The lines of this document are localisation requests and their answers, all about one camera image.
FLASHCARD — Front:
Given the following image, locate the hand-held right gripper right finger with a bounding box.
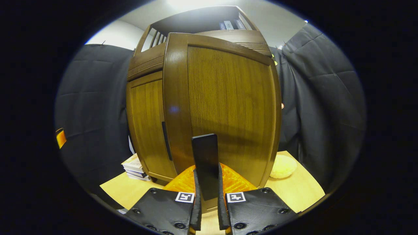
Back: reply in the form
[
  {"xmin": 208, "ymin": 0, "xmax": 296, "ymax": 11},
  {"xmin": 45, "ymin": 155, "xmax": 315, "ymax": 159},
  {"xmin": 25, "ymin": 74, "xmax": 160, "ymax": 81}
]
[{"xmin": 218, "ymin": 163, "xmax": 298, "ymax": 235}]

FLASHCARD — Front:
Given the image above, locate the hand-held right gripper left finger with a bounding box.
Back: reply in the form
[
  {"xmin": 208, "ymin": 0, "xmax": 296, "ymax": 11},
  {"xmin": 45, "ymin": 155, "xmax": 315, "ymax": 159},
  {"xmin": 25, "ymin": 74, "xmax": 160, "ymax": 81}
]
[{"xmin": 126, "ymin": 165, "xmax": 202, "ymax": 235}]

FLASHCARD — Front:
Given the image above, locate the wooden cabinet door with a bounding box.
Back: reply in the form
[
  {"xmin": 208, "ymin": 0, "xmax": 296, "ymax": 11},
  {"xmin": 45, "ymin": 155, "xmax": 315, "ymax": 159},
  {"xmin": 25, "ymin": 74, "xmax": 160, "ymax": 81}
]
[
  {"xmin": 163, "ymin": 32, "xmax": 282, "ymax": 214},
  {"xmin": 127, "ymin": 71, "xmax": 178, "ymax": 182}
]

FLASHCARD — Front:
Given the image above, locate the brown wooden shoe cabinet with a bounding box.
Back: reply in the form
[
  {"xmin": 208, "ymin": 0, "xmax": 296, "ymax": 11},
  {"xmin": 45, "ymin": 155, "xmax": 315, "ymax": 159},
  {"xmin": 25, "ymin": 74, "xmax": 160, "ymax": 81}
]
[{"xmin": 127, "ymin": 6, "xmax": 283, "ymax": 186}]

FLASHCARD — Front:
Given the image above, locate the beige cover book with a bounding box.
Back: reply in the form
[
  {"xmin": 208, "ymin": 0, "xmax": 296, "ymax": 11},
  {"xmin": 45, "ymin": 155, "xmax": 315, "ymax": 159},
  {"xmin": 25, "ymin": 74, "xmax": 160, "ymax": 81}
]
[{"xmin": 121, "ymin": 153, "xmax": 143, "ymax": 172}]

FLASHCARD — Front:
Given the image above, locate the pale yellow round cushion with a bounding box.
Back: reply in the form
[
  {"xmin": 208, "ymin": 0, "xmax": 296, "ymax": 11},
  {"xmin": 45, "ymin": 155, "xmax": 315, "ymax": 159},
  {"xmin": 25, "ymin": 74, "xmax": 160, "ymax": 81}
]
[{"xmin": 270, "ymin": 154, "xmax": 297, "ymax": 179}]

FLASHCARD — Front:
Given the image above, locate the large rectangular ceiling light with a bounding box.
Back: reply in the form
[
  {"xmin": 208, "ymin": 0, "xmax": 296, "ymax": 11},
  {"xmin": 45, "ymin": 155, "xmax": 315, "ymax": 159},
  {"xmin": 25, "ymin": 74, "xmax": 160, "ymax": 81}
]
[{"xmin": 165, "ymin": 0, "xmax": 235, "ymax": 12}]

